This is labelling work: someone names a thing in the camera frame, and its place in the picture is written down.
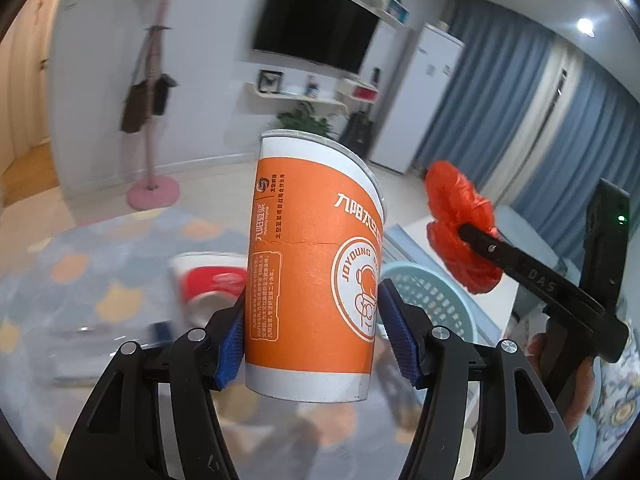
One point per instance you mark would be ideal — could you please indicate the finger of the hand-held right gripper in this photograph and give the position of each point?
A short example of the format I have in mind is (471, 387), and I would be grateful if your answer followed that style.
(535, 275)

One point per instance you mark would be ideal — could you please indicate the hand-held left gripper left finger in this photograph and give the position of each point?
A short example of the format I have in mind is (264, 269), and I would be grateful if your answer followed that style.
(230, 355)

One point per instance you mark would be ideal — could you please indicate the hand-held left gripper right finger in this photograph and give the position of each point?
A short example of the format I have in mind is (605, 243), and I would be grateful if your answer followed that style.
(402, 340)

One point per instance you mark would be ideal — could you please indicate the turquoise plastic basket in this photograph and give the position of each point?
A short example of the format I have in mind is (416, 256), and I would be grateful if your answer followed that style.
(440, 290)

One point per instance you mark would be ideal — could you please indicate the orange paper cup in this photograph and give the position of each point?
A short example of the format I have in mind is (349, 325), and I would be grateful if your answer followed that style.
(310, 280)

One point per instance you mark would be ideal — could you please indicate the red plastic bag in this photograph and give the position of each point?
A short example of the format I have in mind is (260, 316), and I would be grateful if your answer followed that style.
(450, 200)

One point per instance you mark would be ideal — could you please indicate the person's right hand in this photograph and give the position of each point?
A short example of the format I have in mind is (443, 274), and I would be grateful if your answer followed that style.
(582, 390)

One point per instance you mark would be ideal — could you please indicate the red and white paper cup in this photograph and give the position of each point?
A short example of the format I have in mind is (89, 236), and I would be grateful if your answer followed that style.
(200, 280)

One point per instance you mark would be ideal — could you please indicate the blue curtain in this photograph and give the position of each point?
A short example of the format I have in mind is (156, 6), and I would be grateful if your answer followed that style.
(610, 150)
(490, 85)

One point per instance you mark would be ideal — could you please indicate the cream curtain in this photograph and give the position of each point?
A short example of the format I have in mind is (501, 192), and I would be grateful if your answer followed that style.
(550, 130)

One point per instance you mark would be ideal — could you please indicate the floral patterned cloth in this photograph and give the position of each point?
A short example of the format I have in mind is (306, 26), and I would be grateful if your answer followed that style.
(617, 420)

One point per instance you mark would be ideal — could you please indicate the pink coat rack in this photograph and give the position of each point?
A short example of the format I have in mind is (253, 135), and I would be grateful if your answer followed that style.
(152, 195)

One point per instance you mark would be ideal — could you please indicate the white standing air conditioner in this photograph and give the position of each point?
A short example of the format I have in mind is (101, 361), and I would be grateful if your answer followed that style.
(420, 100)

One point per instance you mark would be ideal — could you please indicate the black guitar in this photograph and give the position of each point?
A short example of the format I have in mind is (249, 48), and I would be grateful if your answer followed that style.
(357, 135)

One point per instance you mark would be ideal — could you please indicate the ceiling light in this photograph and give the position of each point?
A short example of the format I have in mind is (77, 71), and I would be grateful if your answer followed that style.
(585, 27)

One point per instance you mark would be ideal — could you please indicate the green potted plant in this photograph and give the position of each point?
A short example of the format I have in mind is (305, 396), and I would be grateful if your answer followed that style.
(305, 120)

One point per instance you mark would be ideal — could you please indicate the red and white box shelf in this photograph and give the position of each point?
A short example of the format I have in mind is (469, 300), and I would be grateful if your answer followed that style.
(362, 91)

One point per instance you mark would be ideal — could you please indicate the brown hanging bag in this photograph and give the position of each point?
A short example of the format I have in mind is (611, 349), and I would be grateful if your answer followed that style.
(135, 110)

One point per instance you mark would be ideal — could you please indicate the white curved low shelf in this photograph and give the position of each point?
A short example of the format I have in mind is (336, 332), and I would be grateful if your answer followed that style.
(295, 100)

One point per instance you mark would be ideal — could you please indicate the black hanging bag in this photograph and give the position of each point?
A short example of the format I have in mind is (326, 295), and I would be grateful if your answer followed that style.
(164, 95)

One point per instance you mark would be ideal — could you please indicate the blue figurines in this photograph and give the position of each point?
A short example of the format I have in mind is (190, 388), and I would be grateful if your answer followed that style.
(312, 86)

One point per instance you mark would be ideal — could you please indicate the black flat television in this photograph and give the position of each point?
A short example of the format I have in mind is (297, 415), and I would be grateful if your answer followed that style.
(310, 25)

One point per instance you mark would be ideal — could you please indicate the red hanging ornament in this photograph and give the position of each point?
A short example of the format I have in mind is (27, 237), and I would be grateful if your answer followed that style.
(41, 5)

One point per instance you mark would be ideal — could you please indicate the black picture frame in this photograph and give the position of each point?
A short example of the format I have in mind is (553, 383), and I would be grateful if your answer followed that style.
(270, 81)

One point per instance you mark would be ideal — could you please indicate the blue wall cube shelf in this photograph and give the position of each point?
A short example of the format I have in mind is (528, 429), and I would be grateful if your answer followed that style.
(397, 10)

